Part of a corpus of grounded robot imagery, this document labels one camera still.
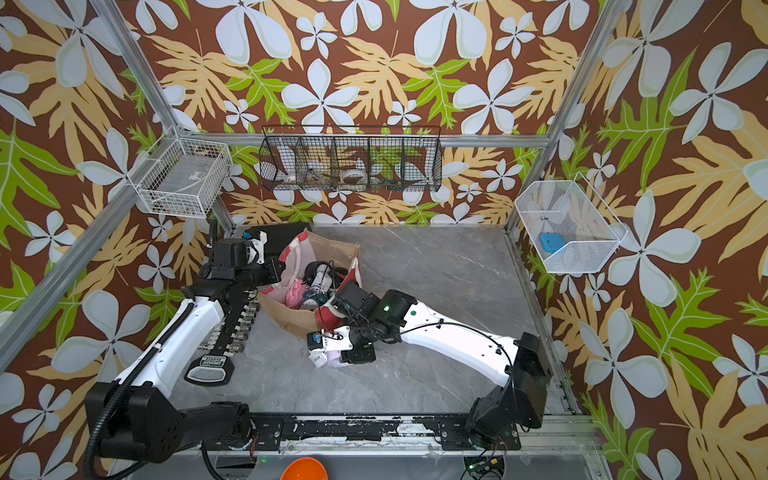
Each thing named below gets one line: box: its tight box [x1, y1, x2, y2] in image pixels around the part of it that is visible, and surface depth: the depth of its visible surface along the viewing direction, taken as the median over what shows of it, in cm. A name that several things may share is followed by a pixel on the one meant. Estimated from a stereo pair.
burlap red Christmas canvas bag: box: [257, 231, 362, 336], surface depth 88 cm
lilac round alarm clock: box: [327, 355, 343, 368], surface depth 70 cm
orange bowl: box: [280, 457, 329, 480], surface depth 68 cm
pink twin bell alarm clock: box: [286, 278, 307, 309], surface depth 89 cm
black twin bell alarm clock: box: [303, 260, 335, 295], surface depth 95 cm
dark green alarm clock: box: [300, 291, 329, 306], surface depth 88 cm
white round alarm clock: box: [308, 349, 328, 368], surface depth 81 cm
